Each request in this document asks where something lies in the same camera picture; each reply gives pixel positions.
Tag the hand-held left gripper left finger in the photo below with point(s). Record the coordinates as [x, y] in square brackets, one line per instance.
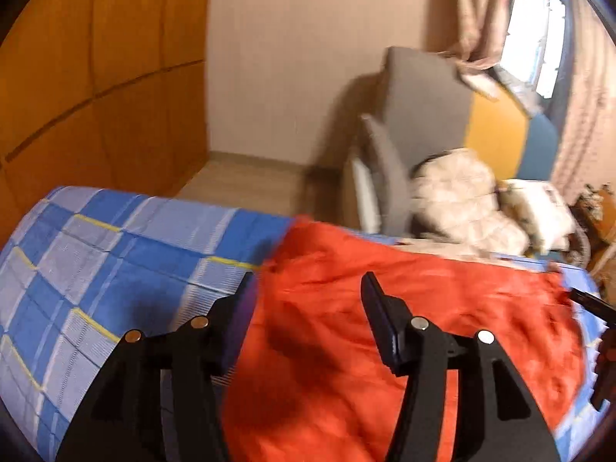
[236, 327]

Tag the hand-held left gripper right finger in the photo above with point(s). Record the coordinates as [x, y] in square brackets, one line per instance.
[385, 327]

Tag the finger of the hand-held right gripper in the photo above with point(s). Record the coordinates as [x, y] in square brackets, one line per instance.
[594, 305]
[605, 380]

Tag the orange down jacket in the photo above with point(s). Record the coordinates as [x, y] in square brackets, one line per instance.
[337, 298]

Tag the wooden desk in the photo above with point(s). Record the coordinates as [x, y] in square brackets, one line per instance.
[601, 221]

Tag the white deer print pillow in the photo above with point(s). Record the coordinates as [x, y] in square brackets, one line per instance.
[539, 207]

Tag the blue plaid bed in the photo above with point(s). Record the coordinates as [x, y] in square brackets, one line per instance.
[120, 260]

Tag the beige quilted jacket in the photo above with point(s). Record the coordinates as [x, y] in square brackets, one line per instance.
[462, 202]

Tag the grey padded panel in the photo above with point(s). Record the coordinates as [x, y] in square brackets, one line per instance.
[385, 168]

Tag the beige patterned curtain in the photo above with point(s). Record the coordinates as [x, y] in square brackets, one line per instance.
[587, 130]
[476, 9]

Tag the grey yellow blue headboard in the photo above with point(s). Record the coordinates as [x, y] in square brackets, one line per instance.
[423, 91]

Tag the window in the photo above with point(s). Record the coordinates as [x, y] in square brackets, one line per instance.
[529, 33]

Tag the orange wooden wardrobe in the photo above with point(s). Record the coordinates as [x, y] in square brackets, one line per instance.
[96, 57]

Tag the grey mesh bed rail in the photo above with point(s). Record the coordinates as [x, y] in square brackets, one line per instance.
[580, 250]

